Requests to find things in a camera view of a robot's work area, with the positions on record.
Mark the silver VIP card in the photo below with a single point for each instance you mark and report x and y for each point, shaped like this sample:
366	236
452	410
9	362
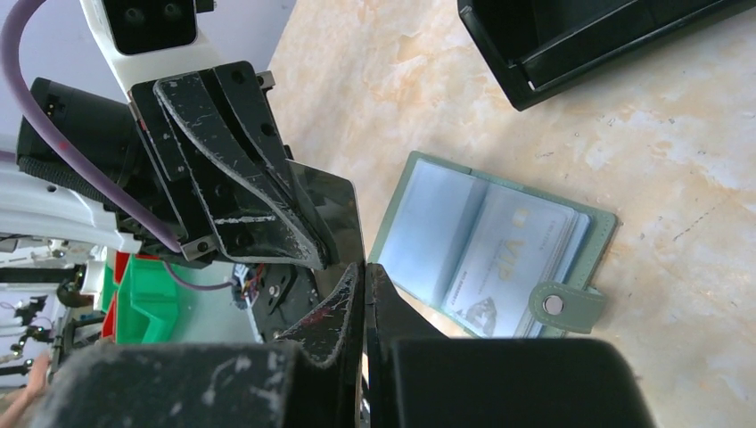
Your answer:
517	242

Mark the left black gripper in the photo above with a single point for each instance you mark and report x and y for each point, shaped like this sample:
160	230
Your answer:
227	135

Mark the green plastic bin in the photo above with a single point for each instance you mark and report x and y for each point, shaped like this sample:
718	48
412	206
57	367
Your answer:
147	303

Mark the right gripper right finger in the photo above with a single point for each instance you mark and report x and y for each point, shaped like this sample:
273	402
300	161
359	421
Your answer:
419	377

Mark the black plastic box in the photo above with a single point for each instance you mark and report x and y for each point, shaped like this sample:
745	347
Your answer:
537	49

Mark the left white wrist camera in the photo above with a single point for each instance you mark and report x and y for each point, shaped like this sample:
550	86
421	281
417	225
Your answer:
144	40

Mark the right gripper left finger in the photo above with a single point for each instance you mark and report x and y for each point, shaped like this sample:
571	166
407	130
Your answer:
308	377

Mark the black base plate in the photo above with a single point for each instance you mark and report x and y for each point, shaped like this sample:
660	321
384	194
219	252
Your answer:
273	297

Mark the green card holder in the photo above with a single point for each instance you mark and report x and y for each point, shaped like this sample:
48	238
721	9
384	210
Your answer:
427	225

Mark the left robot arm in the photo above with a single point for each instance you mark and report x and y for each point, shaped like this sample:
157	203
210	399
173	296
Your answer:
35	207

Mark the red plastic bin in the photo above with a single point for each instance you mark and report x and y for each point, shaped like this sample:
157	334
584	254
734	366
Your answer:
113	277

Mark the black credit card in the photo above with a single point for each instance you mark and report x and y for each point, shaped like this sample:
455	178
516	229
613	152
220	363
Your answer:
330	203

